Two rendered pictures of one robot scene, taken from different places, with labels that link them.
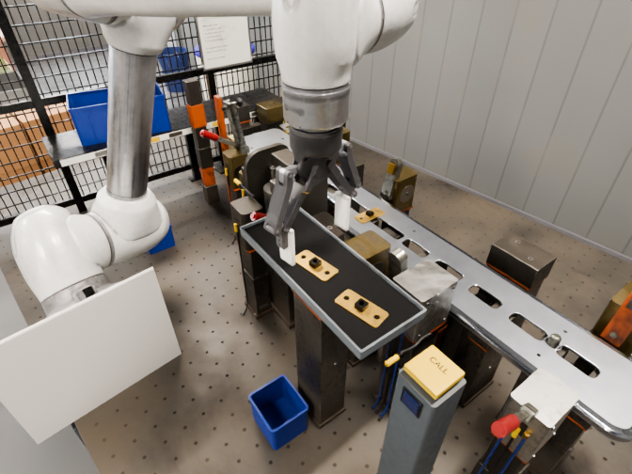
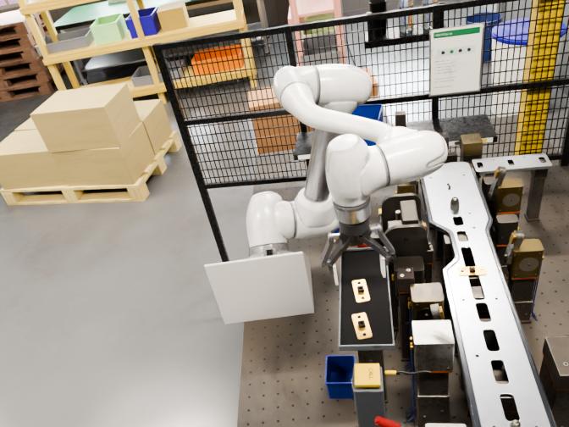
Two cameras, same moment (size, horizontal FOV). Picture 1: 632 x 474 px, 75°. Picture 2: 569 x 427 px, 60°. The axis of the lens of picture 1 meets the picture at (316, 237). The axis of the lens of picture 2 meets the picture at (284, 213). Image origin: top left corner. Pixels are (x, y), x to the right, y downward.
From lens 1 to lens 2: 0.85 m
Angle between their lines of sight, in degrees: 39
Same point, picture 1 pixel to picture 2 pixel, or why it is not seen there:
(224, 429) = (310, 369)
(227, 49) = (455, 80)
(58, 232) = (268, 211)
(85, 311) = (260, 263)
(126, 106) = (319, 148)
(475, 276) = (509, 354)
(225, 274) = not seen: hidden behind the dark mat
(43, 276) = (253, 234)
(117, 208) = (305, 205)
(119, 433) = (260, 340)
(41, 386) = (232, 293)
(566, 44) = not seen: outside the picture
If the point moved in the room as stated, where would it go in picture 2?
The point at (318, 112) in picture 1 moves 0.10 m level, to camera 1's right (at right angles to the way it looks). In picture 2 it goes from (341, 215) to (377, 228)
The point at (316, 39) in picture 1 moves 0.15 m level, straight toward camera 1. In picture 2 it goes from (335, 186) to (292, 222)
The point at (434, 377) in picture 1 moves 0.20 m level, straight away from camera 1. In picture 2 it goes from (362, 377) to (435, 343)
